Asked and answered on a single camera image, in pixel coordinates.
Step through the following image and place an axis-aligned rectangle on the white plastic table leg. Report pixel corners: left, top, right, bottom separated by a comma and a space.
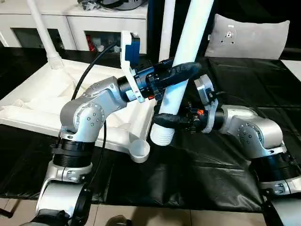
160, 0, 176, 64
26, 0, 63, 70
150, 0, 215, 146

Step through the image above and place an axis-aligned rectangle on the white plastic table top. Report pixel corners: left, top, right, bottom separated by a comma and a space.
0, 58, 156, 164

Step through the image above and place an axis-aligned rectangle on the grey cushion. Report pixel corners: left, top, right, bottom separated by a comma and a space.
204, 13, 291, 60

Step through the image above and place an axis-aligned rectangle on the grey helmet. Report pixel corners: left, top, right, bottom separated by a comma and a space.
100, 0, 144, 10

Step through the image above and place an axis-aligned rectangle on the dark clutter pile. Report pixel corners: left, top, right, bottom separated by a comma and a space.
82, 0, 102, 11

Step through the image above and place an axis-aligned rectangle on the white sideboard with glass doors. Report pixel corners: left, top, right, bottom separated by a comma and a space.
0, 0, 148, 51

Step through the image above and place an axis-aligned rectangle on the black stand leg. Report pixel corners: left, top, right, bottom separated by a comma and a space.
0, 207, 15, 219

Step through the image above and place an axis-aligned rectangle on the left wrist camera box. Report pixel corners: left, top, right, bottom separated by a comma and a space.
119, 30, 145, 104

